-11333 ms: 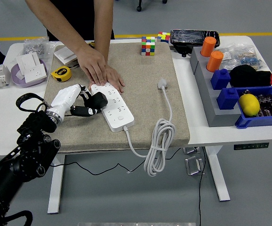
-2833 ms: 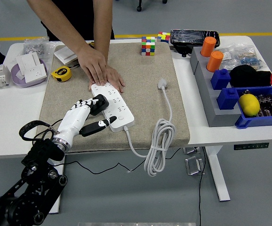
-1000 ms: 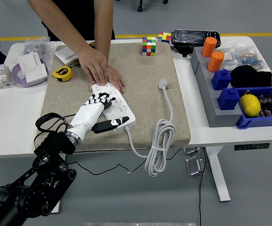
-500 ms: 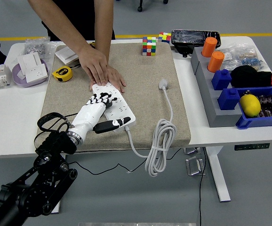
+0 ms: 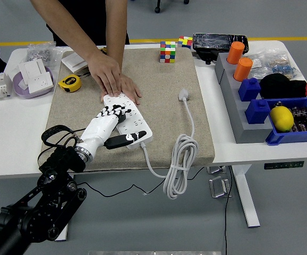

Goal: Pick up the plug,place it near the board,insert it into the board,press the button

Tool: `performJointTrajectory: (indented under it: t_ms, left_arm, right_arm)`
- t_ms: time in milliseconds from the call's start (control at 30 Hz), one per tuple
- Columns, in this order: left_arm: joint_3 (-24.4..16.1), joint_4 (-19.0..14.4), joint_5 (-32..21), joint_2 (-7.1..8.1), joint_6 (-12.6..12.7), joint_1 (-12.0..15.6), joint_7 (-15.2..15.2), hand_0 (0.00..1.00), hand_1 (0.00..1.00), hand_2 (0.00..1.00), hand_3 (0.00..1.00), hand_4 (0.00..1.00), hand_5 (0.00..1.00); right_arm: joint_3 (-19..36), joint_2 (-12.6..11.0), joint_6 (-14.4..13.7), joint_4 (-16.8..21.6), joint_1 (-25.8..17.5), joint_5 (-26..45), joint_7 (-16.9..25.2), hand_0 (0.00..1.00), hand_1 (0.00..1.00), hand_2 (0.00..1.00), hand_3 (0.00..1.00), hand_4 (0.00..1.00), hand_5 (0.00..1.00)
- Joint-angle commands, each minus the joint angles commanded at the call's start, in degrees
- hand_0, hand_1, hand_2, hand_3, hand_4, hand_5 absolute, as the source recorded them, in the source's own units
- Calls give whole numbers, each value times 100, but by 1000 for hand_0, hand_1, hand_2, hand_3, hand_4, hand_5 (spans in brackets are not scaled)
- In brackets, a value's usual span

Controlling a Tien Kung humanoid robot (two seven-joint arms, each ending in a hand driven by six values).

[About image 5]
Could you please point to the black plug adapter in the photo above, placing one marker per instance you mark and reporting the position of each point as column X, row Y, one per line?
column 122, row 118

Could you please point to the black office chair base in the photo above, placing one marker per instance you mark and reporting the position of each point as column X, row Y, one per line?
column 157, row 10

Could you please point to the person's left hand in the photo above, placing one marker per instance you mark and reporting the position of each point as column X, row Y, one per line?
column 131, row 89

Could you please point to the person's torso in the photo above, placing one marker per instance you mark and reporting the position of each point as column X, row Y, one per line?
column 95, row 16

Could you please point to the silver metal bracket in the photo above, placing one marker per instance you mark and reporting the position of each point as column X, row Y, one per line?
column 216, row 170
column 218, row 187

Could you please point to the black table control panel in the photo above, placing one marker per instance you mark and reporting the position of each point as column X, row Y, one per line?
column 283, row 165

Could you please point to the yellow tape measure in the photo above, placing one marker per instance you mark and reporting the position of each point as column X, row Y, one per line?
column 69, row 83

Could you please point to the blue plastic bin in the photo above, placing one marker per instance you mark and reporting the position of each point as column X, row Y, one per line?
column 294, row 136

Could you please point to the white power strip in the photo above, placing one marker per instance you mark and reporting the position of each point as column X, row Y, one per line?
column 137, row 125

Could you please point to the dark capacitors pile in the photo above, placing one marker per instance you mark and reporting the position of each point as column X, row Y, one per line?
column 305, row 119

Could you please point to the orange cylinder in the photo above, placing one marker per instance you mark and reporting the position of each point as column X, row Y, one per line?
column 242, row 69
column 235, row 53

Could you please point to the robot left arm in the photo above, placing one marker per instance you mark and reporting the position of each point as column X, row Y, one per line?
column 44, row 210

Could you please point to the colourful puzzle cube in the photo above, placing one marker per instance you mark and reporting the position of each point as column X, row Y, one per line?
column 167, row 53
column 184, row 42

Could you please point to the blue block with knob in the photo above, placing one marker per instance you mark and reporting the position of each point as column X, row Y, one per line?
column 257, row 112
column 249, row 90

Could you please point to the black pouch with red end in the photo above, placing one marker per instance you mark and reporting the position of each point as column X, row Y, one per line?
column 278, row 86

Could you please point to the grey-brown mat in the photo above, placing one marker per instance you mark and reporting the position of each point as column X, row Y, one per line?
column 164, row 119

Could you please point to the white wall switch panel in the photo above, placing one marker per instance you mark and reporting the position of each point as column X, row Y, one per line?
column 73, row 61

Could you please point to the yellow lemon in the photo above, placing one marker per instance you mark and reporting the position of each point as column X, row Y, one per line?
column 281, row 119

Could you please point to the plastic bag of screws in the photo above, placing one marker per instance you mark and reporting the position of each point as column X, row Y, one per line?
column 40, row 53

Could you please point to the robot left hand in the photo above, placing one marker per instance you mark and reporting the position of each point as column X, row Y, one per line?
column 100, row 127

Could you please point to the clear bags of components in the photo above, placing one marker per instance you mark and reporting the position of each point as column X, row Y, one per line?
column 273, row 63

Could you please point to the person's left forearm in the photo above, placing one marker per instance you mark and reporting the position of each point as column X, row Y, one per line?
column 117, row 26

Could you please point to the grey stepped block holder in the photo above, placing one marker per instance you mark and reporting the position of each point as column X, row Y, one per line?
column 233, row 106

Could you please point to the person's right forearm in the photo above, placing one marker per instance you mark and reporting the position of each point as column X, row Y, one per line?
column 63, row 25

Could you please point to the white wall socket plate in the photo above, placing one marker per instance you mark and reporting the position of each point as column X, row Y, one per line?
column 38, row 82

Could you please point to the person's right hand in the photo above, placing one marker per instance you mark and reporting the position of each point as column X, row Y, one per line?
column 105, row 73

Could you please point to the white blank switch plate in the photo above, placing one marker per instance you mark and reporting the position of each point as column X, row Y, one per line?
column 32, row 67

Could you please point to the black plastic-wrapped box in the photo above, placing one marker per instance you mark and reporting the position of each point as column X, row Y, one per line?
column 212, row 42

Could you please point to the purple bowl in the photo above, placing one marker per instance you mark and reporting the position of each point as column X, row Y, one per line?
column 19, row 91

